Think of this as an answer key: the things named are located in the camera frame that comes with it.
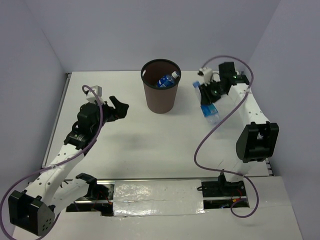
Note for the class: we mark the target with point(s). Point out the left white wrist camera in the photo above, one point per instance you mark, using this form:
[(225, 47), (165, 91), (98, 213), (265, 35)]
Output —
[(95, 94)]

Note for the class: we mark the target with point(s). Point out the brown plastic bin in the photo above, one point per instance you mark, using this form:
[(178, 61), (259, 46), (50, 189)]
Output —
[(159, 100)]

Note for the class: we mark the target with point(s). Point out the blue label bottle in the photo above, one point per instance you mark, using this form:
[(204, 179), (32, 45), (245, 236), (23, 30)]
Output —
[(167, 80)]

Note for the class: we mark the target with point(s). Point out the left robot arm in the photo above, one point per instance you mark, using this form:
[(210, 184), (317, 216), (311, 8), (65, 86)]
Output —
[(35, 208)]

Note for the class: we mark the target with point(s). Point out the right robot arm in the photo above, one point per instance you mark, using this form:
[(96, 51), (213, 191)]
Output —
[(255, 144)]

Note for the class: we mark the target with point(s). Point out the metal base rail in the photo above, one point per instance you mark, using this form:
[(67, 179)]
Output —
[(102, 199)]

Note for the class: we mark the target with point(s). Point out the silver foil tape sheet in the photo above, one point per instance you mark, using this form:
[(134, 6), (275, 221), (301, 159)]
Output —
[(157, 198)]

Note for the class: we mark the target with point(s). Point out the blue cap bottle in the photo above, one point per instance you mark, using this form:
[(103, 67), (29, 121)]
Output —
[(209, 112)]

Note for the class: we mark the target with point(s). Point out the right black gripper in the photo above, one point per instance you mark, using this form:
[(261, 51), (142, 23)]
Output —
[(206, 97)]

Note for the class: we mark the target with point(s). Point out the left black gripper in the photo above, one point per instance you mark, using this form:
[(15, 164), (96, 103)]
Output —
[(119, 112)]

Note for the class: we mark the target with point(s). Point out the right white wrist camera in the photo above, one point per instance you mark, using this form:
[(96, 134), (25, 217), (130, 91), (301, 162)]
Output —
[(207, 74)]

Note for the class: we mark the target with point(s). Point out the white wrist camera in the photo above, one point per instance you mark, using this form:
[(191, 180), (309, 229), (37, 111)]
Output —
[(207, 74), (95, 94)]

